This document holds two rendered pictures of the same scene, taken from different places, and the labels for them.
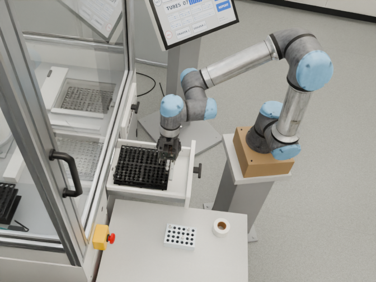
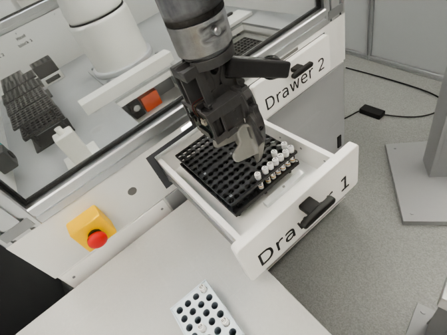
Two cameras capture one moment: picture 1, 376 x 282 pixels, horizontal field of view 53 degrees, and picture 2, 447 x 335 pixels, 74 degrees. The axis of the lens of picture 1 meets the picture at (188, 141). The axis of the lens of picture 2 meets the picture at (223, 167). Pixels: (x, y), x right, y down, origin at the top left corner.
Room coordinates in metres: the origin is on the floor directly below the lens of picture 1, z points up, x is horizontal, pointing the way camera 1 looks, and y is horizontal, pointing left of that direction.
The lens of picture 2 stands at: (0.69, -0.28, 1.33)
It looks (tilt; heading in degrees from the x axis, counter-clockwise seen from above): 43 degrees down; 70
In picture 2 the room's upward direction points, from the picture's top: 23 degrees counter-clockwise
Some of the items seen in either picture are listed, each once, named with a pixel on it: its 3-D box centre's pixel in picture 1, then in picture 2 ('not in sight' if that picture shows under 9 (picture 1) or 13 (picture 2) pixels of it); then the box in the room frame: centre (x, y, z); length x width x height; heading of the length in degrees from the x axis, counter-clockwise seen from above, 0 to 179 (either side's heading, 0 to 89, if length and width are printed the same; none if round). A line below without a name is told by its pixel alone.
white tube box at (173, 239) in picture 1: (180, 236); (207, 323); (0.64, -0.02, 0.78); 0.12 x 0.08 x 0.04; 89
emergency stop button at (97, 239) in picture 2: (110, 238); (96, 238); (0.55, 0.24, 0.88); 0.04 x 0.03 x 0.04; 1
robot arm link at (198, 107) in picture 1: (198, 106); not in sight; (0.91, -0.02, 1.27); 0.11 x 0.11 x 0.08; 18
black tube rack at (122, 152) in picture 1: (143, 168); (235, 163); (0.88, 0.17, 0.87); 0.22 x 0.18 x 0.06; 91
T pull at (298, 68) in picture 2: (134, 107); (298, 68); (1.20, 0.27, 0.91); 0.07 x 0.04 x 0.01; 1
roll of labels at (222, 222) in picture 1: (221, 228); not in sight; (0.70, -0.19, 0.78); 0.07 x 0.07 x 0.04
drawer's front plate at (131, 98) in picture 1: (129, 111); (293, 77); (1.20, 0.30, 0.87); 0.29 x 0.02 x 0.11; 1
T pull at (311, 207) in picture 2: (197, 170); (312, 207); (0.89, -0.05, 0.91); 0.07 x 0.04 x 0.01; 1
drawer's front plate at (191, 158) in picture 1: (189, 173); (302, 210); (0.89, -0.03, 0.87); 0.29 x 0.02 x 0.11; 1
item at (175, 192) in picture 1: (141, 169); (233, 163); (0.88, 0.18, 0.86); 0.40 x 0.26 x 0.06; 91
